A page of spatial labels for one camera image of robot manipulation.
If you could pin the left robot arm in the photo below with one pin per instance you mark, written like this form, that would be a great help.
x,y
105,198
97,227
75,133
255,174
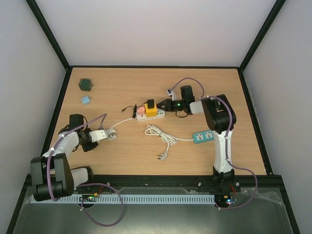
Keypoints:
x,y
52,177

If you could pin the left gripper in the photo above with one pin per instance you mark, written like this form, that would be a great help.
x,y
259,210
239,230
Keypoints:
x,y
87,148

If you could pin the black frame rail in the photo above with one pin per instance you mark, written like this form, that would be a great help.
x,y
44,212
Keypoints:
x,y
202,183

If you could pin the dark green dragon charger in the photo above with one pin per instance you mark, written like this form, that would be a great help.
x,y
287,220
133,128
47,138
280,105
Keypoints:
x,y
85,84

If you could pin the teal power strip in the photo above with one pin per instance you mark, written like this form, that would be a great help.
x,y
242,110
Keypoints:
x,y
202,137

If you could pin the light blue cable duct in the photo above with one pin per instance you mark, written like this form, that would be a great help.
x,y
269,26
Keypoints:
x,y
134,199

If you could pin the pink plug adapter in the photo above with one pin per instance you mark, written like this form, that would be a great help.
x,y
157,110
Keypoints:
x,y
140,111

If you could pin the light blue charger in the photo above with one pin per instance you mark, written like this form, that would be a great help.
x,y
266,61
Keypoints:
x,y
85,100

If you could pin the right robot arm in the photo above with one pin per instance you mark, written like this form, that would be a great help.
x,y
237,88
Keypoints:
x,y
220,119

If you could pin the black plug adapter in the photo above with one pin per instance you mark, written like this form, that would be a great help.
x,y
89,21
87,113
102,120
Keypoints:
x,y
150,103

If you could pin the white power strip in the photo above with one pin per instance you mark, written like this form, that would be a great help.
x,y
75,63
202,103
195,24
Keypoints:
x,y
160,114

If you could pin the yellow cube adapter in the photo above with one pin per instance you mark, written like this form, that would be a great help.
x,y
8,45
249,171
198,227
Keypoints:
x,y
150,112

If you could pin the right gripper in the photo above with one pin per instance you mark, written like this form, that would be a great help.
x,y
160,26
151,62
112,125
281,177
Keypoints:
x,y
168,105

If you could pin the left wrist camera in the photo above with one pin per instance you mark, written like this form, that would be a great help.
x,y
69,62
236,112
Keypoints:
x,y
98,135

